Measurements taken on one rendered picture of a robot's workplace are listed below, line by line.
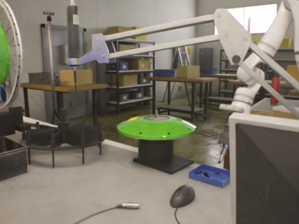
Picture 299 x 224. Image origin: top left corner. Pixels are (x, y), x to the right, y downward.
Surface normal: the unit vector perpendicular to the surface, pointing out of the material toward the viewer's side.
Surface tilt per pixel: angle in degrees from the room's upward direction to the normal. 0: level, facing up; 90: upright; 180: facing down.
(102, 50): 90
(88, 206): 0
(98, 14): 90
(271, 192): 102
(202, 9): 90
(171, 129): 23
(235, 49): 90
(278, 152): 73
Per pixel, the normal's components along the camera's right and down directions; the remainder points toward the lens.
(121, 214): 0.00, -0.98
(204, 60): -0.63, 0.15
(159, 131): 0.03, -0.82
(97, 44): -0.29, 0.18
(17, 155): 0.78, 0.18
